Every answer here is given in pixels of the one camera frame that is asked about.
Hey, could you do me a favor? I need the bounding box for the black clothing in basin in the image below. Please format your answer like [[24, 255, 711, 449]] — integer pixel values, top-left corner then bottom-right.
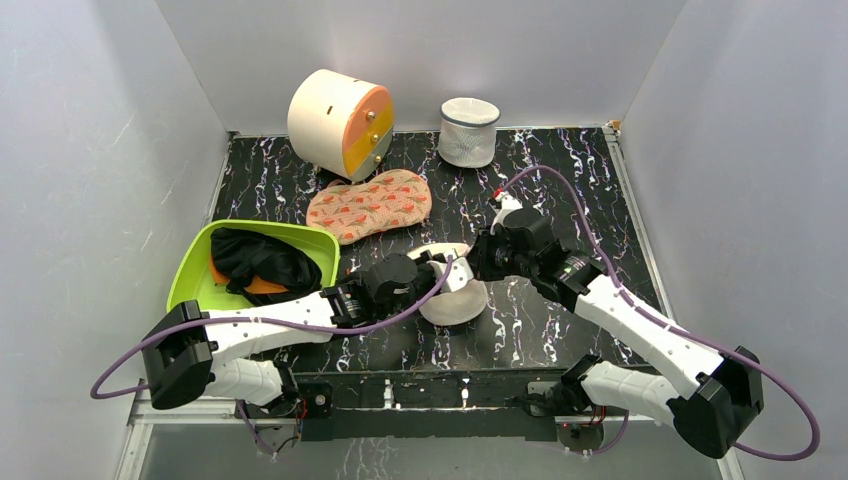
[[211, 227, 322, 306]]

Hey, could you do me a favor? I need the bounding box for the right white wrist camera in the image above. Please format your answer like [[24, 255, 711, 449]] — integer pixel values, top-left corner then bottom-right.
[[490, 189, 523, 234]]

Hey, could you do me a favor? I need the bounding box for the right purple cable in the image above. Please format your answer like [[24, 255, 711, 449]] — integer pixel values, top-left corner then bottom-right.
[[493, 165, 821, 463]]

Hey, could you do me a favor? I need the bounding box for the purple cable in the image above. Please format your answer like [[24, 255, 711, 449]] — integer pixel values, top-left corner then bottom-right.
[[89, 254, 455, 458], [493, 165, 821, 463]]

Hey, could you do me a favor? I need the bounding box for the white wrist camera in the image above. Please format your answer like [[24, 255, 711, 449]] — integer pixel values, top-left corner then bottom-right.
[[490, 189, 523, 234], [434, 257, 474, 294]]

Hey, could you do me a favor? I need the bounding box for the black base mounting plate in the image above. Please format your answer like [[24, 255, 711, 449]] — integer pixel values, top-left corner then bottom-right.
[[235, 367, 631, 444]]

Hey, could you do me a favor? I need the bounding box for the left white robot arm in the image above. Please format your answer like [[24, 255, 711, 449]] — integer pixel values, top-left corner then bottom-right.
[[141, 251, 461, 416]]

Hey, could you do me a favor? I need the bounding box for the orange cloth in basin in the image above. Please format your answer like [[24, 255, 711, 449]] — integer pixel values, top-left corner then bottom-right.
[[208, 257, 289, 295]]

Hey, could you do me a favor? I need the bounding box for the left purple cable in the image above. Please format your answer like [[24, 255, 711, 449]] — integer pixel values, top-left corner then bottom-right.
[[89, 254, 455, 458]]

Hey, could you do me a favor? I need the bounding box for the round cream drawer box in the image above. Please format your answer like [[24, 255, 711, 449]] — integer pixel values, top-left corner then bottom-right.
[[287, 69, 395, 182]]

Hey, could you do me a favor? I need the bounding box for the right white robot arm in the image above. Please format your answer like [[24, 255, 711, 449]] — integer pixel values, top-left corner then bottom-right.
[[468, 208, 763, 459]]

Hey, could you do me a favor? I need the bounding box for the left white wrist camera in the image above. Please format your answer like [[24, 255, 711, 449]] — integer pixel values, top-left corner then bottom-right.
[[434, 257, 474, 294]]

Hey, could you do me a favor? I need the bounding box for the round white mesh laundry bag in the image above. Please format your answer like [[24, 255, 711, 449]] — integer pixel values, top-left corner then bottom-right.
[[407, 242, 489, 327]]

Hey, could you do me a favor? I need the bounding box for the green plastic basin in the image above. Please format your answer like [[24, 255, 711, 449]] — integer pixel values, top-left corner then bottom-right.
[[165, 219, 340, 311]]

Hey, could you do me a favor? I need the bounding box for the floral pink mesh pouch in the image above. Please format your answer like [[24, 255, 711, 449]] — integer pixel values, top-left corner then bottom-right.
[[306, 169, 433, 246]]

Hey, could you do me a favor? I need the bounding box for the white mesh cylinder basket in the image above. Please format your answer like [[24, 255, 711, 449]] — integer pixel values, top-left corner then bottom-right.
[[437, 97, 501, 168]]

